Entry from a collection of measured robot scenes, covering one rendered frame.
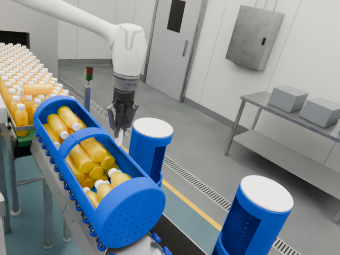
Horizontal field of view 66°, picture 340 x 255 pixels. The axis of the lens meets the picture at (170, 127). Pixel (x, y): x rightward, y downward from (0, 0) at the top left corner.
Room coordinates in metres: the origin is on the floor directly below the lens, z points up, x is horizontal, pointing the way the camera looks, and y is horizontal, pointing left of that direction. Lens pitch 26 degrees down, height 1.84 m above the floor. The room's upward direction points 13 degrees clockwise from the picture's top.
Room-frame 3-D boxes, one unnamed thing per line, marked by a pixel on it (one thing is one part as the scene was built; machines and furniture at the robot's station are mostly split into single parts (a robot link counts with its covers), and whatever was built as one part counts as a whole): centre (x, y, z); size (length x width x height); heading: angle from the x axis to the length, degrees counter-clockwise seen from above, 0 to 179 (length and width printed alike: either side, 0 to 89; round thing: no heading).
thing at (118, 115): (0.87, 0.19, 1.42); 0.04 x 0.01 x 0.11; 43
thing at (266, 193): (1.15, -0.58, 1.03); 0.28 x 0.28 x 0.01
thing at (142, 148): (1.61, 0.11, 0.59); 0.28 x 0.28 x 0.88
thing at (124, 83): (0.87, 0.19, 1.56); 0.09 x 0.09 x 0.06
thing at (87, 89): (1.92, 0.70, 0.55); 0.04 x 0.04 x 1.10; 44
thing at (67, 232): (1.40, 0.60, 0.31); 0.06 x 0.06 x 0.63; 44
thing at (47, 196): (1.30, 0.70, 0.31); 0.06 x 0.06 x 0.63; 44
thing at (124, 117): (0.88, 0.18, 1.42); 0.04 x 0.01 x 0.11; 43
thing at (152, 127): (1.61, 0.11, 1.03); 0.28 x 0.28 x 0.01
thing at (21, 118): (1.37, 0.90, 0.99); 0.07 x 0.07 x 0.19
